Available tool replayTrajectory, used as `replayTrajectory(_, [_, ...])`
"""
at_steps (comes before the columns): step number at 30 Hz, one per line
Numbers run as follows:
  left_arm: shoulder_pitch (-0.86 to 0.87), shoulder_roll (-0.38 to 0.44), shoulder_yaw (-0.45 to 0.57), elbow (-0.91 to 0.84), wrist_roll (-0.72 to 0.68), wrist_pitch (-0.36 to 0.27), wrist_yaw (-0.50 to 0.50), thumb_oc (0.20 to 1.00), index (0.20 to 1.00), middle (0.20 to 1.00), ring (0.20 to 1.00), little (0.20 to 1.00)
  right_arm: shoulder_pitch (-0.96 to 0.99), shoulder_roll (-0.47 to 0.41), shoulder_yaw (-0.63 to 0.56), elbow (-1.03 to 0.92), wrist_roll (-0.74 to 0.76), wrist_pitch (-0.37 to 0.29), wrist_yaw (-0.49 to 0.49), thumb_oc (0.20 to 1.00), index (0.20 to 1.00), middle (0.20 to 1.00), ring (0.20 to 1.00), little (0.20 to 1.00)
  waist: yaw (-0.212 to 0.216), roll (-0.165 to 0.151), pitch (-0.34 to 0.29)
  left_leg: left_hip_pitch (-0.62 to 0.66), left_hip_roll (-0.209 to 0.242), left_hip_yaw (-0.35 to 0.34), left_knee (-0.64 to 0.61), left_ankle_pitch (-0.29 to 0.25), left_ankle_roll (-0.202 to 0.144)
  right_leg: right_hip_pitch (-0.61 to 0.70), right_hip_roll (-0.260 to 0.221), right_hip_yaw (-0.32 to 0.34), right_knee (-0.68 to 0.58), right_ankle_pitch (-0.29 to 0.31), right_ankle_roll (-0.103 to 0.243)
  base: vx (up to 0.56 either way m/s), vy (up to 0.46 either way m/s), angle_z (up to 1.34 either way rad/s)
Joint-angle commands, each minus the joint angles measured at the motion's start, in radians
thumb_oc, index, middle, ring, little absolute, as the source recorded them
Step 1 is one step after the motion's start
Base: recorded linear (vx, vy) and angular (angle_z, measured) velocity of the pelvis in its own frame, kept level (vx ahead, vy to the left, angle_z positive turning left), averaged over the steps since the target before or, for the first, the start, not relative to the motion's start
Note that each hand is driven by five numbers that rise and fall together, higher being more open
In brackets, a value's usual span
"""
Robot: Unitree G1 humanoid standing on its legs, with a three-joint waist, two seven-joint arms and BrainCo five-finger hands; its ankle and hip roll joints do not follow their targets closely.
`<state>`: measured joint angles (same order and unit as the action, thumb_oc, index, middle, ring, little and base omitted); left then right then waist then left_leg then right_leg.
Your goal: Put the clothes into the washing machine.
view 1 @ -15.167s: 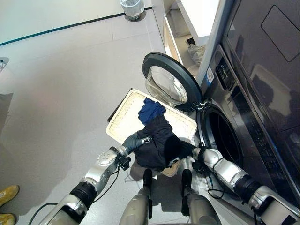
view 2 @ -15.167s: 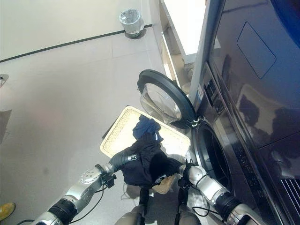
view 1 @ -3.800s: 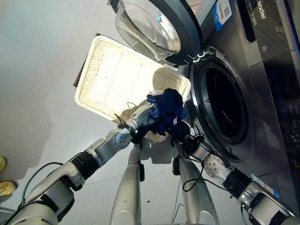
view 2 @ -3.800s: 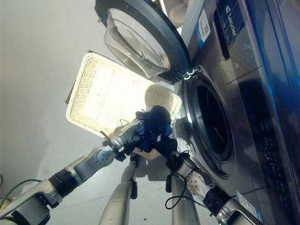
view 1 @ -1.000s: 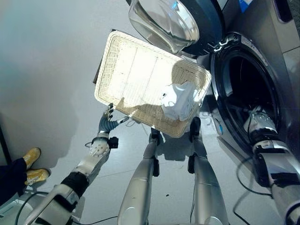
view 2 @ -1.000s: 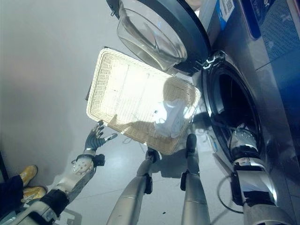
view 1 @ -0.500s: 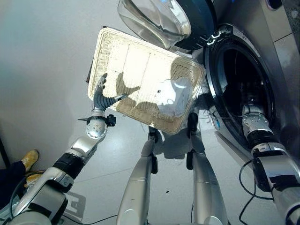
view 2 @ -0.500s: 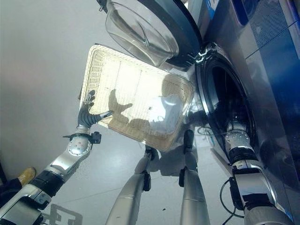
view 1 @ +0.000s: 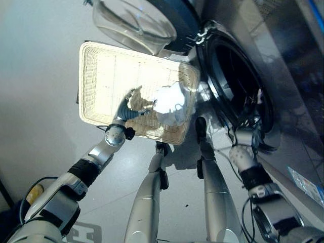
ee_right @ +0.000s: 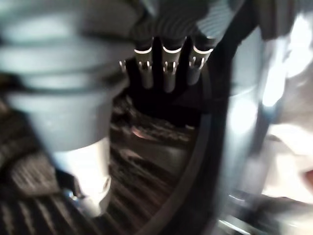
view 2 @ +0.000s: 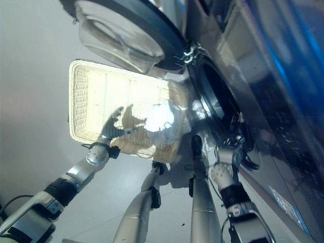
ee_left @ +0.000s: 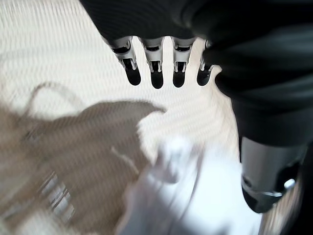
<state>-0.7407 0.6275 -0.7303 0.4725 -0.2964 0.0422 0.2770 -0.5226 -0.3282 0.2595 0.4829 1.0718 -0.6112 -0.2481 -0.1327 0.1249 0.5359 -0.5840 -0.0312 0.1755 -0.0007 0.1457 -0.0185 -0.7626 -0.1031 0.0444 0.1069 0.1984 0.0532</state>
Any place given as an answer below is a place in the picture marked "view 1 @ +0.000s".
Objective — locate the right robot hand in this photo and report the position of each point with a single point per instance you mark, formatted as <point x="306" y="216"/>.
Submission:
<point x="255" y="111"/>

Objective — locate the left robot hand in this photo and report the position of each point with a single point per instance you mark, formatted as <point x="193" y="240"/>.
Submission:
<point x="125" y="111"/>

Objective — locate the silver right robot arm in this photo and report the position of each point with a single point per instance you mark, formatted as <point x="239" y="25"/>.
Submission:
<point x="255" y="177"/>

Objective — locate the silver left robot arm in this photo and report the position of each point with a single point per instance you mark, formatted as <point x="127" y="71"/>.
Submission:
<point x="63" y="184"/>

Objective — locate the silver washing machine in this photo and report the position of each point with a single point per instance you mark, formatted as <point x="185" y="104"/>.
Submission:
<point x="281" y="63"/>

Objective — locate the washing machine glass door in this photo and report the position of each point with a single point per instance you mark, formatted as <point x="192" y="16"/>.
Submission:
<point x="141" y="22"/>

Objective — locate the white wicker laundry basket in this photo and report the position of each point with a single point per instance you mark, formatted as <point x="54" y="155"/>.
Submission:
<point x="106" y="83"/>

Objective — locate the white garment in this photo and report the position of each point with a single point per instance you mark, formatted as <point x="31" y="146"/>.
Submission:
<point x="168" y="101"/>

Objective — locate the silver right robot leg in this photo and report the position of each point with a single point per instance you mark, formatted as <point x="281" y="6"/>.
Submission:
<point x="215" y="187"/>

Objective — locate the silver robot leg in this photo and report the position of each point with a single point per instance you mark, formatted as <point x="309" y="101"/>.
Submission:
<point x="146" y="197"/>
<point x="215" y="187"/>

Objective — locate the blue label sticker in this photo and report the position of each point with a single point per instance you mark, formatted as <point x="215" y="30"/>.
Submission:
<point x="305" y="183"/>

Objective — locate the silver left robot leg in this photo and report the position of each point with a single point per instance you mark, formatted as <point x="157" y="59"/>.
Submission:
<point x="146" y="197"/>

